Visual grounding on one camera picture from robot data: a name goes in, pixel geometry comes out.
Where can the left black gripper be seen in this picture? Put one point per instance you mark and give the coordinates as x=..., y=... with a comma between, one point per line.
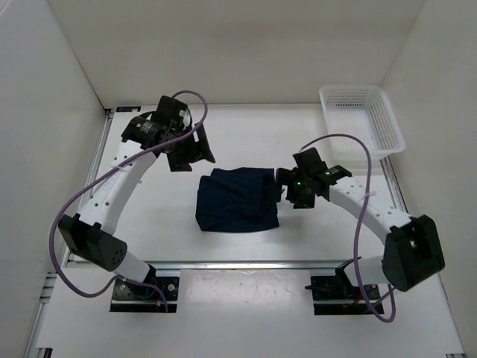
x=198, y=151

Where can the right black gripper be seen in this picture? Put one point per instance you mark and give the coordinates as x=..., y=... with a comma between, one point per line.
x=285, y=176

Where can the navy blue shorts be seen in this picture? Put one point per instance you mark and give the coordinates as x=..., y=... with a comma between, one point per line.
x=237, y=201

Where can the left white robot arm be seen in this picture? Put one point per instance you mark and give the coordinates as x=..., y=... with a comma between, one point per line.
x=89, y=233

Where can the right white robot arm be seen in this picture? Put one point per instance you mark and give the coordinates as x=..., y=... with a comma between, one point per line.
x=412, y=251

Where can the white plastic basket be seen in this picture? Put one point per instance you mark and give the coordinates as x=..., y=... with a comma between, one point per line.
x=362, y=111

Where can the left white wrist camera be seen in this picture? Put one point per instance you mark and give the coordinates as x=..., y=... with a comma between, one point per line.
x=185, y=118

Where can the aluminium frame rail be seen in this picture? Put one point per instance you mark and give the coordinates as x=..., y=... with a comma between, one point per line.
x=247, y=265

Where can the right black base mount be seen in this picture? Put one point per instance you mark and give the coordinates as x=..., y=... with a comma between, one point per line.
x=336, y=295

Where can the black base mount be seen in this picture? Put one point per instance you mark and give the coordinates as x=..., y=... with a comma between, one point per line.
x=131, y=298
x=336, y=295

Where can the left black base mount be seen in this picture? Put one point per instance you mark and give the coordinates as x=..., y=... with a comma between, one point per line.
x=131, y=298

